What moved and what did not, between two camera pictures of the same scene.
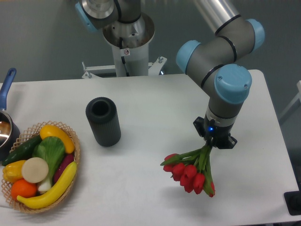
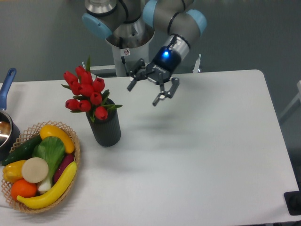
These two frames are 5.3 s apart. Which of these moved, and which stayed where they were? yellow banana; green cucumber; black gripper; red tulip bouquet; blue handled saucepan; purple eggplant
Moved: black gripper; red tulip bouquet
Stayed: yellow banana; blue handled saucepan; green cucumber; purple eggplant
